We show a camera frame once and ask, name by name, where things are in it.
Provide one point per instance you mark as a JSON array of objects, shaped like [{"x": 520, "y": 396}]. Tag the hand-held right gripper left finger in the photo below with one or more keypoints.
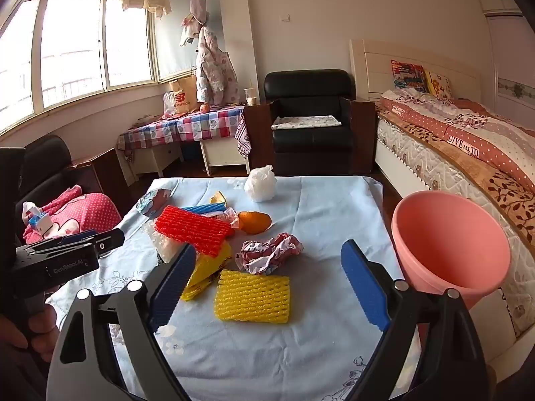
[{"x": 173, "y": 288}]

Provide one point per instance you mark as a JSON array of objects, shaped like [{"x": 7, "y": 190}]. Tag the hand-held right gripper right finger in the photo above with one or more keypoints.
[{"x": 363, "y": 288}]

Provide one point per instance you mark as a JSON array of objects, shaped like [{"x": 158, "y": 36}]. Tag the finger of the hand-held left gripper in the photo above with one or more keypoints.
[
  {"x": 85, "y": 233},
  {"x": 109, "y": 242}
]

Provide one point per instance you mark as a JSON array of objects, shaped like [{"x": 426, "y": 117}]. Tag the blue foam strip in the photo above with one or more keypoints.
[{"x": 209, "y": 209}]

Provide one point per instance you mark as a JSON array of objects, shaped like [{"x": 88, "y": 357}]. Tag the clear plastic wrapper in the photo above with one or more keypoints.
[{"x": 229, "y": 218}]

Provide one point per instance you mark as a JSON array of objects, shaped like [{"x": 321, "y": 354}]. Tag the pink plastic bucket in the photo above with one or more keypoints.
[{"x": 443, "y": 238}]

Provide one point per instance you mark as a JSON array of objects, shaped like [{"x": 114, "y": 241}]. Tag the person's left hand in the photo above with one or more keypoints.
[{"x": 41, "y": 334}]

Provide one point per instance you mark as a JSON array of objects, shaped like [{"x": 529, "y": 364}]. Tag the pink polka dot cushion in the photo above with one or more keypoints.
[{"x": 92, "y": 213}]

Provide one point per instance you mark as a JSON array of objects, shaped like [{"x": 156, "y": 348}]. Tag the yellow foam fruit net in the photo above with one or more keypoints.
[
  {"x": 250, "y": 296},
  {"x": 209, "y": 269}
]

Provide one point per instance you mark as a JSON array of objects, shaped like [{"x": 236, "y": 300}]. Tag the white foam fruit net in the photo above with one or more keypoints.
[{"x": 161, "y": 246}]

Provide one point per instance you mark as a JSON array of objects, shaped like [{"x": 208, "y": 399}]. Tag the small white blue carton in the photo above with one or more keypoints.
[{"x": 37, "y": 219}]

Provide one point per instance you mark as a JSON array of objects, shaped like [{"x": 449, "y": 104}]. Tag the dark wooden side cabinet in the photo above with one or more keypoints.
[
  {"x": 257, "y": 133},
  {"x": 361, "y": 133},
  {"x": 106, "y": 175}
]

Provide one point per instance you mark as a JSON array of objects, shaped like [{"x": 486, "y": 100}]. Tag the red foam fruit net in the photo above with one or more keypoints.
[{"x": 188, "y": 227}]

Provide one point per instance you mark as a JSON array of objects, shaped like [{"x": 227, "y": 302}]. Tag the black leather chair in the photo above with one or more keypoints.
[{"x": 46, "y": 163}]

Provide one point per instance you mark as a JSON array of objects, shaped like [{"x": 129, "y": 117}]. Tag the light blue floral tablecloth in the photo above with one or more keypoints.
[{"x": 317, "y": 217}]

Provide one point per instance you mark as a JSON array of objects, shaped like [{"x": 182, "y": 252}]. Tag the white cabinet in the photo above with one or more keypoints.
[
  {"x": 154, "y": 158},
  {"x": 225, "y": 154}
]

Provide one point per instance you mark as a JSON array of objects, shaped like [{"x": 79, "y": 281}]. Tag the crumpled red white paper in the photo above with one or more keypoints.
[{"x": 271, "y": 252}]

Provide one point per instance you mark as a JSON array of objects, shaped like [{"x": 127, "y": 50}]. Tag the orange peel with pale inside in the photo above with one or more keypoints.
[{"x": 217, "y": 198}]

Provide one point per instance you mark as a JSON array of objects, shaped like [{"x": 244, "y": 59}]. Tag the checkered tablecloth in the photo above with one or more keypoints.
[{"x": 188, "y": 127}]

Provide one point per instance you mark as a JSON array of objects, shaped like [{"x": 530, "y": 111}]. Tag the white red plastic bag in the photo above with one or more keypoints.
[{"x": 169, "y": 104}]

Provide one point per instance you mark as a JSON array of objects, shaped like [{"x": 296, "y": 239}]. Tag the black leather armchair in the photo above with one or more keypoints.
[{"x": 309, "y": 146}]

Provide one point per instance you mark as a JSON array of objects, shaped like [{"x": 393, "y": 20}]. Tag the brown paper bag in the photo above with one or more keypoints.
[{"x": 184, "y": 96}]

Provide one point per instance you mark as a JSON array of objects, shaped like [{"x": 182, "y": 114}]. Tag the brown leaf bed sheet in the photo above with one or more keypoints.
[{"x": 493, "y": 183}]

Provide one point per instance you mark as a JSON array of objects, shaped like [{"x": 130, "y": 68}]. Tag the floral seat cushion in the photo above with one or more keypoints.
[{"x": 305, "y": 122}]

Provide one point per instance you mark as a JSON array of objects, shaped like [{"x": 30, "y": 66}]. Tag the window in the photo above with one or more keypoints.
[{"x": 75, "y": 46}]

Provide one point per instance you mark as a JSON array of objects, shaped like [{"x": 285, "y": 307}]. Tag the pink patchwork quilt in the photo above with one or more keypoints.
[{"x": 480, "y": 133}]

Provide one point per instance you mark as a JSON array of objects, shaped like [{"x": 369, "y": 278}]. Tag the floral padded jacket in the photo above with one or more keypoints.
[{"x": 215, "y": 71}]

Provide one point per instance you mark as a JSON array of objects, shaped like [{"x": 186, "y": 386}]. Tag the plastic cup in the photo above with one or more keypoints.
[{"x": 250, "y": 96}]

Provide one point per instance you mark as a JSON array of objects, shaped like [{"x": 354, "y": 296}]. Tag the yellow floral pillow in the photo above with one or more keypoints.
[{"x": 439, "y": 84}]

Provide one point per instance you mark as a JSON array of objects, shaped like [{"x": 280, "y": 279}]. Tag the colourful printed pillow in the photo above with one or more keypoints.
[{"x": 407, "y": 75}]

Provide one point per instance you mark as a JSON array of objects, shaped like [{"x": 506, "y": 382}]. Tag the roller blind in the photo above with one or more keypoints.
[{"x": 175, "y": 33}]

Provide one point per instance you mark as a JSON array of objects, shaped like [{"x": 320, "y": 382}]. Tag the cream headboard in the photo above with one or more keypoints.
[{"x": 372, "y": 67}]

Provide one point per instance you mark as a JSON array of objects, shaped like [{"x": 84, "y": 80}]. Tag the hanging pink hooded garment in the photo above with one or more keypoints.
[{"x": 198, "y": 8}]

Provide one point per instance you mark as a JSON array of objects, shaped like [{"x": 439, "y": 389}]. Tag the white wardrobe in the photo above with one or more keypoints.
[{"x": 510, "y": 62}]

